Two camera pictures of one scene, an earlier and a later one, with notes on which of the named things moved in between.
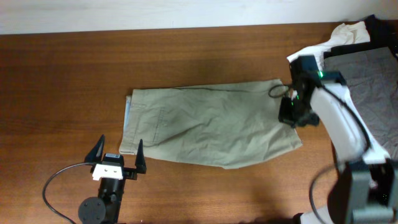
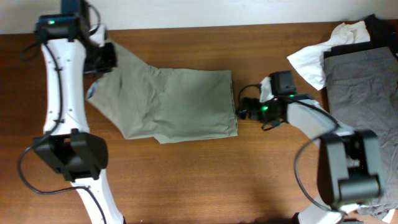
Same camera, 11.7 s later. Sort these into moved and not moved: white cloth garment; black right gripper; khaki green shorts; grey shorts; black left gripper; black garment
Moved: black left gripper; khaki green shorts; black right gripper
Not moved: white cloth garment; grey shorts; black garment
